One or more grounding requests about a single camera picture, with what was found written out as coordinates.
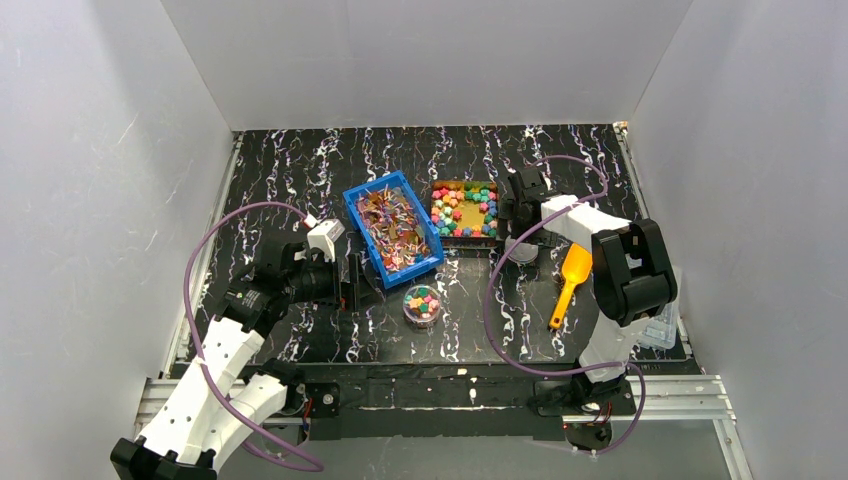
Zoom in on square tin of star candies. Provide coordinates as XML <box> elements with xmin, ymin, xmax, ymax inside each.
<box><xmin>430</xmin><ymin>180</ymin><xmax>500</xmax><ymax>249</ymax></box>

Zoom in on clear round plastic jar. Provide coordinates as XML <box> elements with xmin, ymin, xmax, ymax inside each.
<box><xmin>403</xmin><ymin>284</ymin><xmax>443</xmax><ymax>328</ymax></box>

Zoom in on blue plastic candy bin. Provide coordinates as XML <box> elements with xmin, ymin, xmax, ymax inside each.
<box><xmin>343</xmin><ymin>171</ymin><xmax>444</xmax><ymax>289</ymax></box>

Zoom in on orange plastic scoop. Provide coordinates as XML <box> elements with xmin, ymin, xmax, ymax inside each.
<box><xmin>548</xmin><ymin>243</ymin><xmax>593</xmax><ymax>330</ymax></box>

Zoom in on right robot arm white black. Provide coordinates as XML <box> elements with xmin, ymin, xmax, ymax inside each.
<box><xmin>497</xmin><ymin>167</ymin><xmax>678</xmax><ymax>415</ymax></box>

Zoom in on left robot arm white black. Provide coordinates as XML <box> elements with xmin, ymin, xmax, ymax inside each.
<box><xmin>110</xmin><ymin>243</ymin><xmax>376</xmax><ymax>479</ymax></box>

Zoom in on white round jar lid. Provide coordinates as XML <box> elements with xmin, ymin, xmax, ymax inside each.
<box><xmin>504</xmin><ymin>238</ymin><xmax>539</xmax><ymax>265</ymax></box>

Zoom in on clear plastic compartment box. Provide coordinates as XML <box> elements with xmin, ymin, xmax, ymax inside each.
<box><xmin>638</xmin><ymin>297</ymin><xmax>681</xmax><ymax>350</ymax></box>

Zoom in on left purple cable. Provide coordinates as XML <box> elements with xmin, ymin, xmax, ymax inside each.
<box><xmin>182</xmin><ymin>201</ymin><xmax>326</xmax><ymax>475</ymax></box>

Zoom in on purple cable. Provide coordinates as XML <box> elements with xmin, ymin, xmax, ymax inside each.
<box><xmin>182</xmin><ymin>201</ymin><xmax>326</xmax><ymax>475</ymax></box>
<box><xmin>482</xmin><ymin>155</ymin><xmax>647</xmax><ymax>458</ymax></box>

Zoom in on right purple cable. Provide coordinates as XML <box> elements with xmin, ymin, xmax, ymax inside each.
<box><xmin>482</xmin><ymin>155</ymin><xmax>647</xmax><ymax>458</ymax></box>

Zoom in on aluminium frame rail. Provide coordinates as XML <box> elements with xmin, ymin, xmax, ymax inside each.
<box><xmin>132</xmin><ymin>374</ymin><xmax>753</xmax><ymax>480</ymax></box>

